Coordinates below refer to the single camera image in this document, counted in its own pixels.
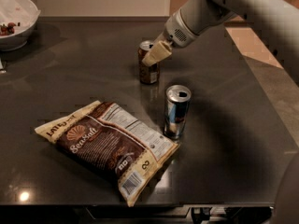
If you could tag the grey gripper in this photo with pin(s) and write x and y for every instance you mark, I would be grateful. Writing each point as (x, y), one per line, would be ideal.
(174, 32)

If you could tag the orange soda can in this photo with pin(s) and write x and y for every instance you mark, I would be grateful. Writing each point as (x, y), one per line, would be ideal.
(147, 74)

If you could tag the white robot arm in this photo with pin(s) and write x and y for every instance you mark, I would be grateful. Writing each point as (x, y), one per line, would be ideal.
(275, 22)

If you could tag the silver blue energy drink can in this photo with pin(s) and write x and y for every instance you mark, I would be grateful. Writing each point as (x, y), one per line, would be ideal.
(176, 106)

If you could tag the brown sea salt chip bag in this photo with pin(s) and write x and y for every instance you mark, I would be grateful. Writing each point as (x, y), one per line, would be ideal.
(113, 141)

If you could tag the white bowl with food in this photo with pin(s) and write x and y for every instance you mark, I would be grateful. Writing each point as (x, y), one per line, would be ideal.
(15, 35)

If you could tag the white paper napkin in bowl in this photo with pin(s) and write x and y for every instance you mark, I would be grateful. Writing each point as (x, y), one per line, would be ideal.
(13, 11)

